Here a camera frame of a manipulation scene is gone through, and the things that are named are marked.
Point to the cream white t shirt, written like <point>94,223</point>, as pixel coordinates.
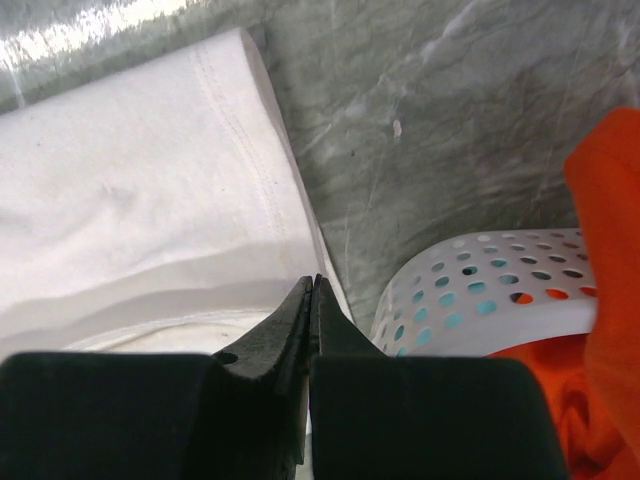
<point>158,209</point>

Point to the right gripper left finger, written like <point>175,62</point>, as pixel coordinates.
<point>239,413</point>

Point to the white perforated laundry basket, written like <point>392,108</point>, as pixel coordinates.
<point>556,295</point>

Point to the orange t shirt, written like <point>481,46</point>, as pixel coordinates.
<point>591,382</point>

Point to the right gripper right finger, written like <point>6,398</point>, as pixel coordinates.
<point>380,417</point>

